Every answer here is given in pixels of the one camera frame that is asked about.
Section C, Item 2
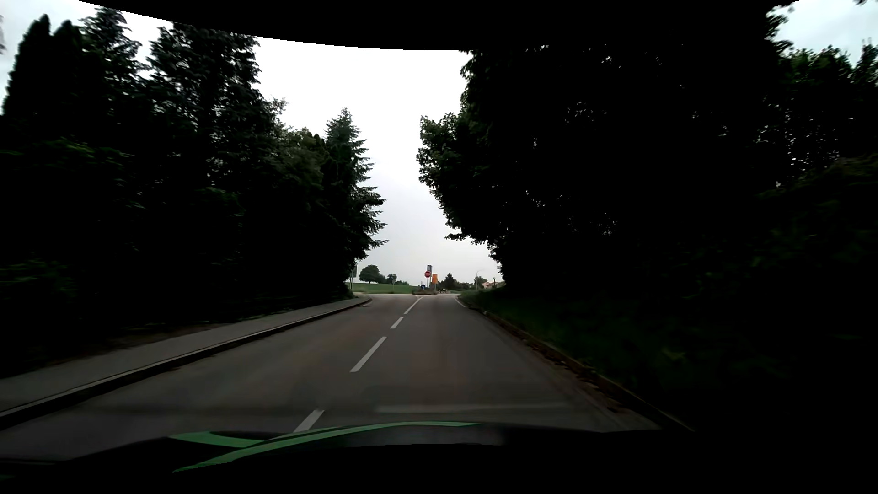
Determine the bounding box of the grey asphalt road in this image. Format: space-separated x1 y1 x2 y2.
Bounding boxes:
0 293 661 461

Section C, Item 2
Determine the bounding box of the grass verge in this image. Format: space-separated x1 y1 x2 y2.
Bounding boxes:
460 289 694 432

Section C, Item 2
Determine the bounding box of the car's own bonnet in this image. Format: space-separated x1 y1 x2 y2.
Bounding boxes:
0 420 694 481

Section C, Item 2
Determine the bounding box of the row of dark trees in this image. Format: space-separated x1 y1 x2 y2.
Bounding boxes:
0 7 387 375
417 0 878 440

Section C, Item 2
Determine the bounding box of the grey pavement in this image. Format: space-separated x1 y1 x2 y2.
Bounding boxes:
0 295 373 413

